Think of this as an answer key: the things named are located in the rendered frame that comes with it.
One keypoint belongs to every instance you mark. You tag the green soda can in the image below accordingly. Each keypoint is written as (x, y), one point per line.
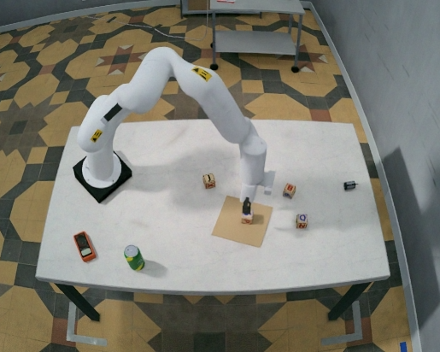
(134, 257)

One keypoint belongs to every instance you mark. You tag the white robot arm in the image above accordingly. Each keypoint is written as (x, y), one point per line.
(142, 94)

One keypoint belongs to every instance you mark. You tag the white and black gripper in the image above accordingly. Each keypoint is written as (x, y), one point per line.
(247, 196)

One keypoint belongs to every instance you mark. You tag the tan square mat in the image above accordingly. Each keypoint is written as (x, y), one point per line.
(229, 226)

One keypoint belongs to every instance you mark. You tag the tan cardboard block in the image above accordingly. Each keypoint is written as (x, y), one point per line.
(247, 218)

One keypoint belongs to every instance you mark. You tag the wooden alphabet block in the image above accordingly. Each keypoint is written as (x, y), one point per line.
(301, 221)
(208, 180)
(289, 191)

